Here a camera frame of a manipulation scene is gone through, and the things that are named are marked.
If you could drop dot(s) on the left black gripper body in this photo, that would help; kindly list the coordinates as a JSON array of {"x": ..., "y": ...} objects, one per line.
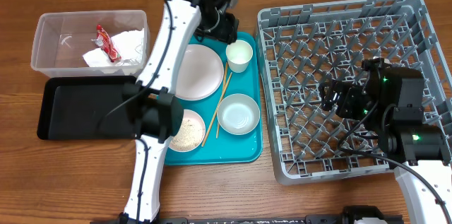
[{"x": 217, "y": 25}]

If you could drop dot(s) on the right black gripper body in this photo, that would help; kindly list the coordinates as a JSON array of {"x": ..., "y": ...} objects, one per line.
[{"x": 352, "y": 105}]

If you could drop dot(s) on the white cup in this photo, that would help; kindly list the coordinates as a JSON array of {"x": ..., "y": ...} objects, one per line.
[{"x": 239, "y": 55}]

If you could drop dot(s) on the white napkin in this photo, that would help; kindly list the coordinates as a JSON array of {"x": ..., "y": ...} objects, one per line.
[{"x": 129, "y": 45}]

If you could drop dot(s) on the small pink bowl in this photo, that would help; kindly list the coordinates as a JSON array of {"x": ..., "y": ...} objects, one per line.
[{"x": 191, "y": 133}]

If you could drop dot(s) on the red snack wrapper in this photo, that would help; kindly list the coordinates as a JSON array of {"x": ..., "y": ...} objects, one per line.
[{"x": 105, "y": 43}]

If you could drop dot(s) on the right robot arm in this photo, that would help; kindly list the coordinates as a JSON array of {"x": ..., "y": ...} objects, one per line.
[{"x": 390, "y": 105}]

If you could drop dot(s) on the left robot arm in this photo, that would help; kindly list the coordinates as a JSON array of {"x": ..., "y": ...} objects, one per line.
[{"x": 151, "y": 103}]

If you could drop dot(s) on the grey dishwasher rack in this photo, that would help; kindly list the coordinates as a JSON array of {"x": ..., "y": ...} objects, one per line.
[{"x": 300, "y": 47}]

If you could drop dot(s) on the large white plate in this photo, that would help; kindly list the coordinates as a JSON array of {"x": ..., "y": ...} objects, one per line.
[{"x": 200, "y": 74}]

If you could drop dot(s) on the grey bowl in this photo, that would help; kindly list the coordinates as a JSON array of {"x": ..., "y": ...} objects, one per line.
[{"x": 238, "y": 114}]

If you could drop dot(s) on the teal serving tray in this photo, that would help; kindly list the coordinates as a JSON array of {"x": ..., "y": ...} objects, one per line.
[{"x": 221, "y": 146}]

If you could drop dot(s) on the clear plastic bin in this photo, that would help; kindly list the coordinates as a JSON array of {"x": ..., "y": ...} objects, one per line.
[{"x": 61, "y": 40}]

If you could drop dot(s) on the black tray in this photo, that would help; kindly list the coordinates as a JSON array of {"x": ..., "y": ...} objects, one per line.
[{"x": 76, "y": 108}]

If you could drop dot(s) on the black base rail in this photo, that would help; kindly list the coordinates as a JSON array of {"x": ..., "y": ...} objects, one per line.
[{"x": 350, "y": 214}]

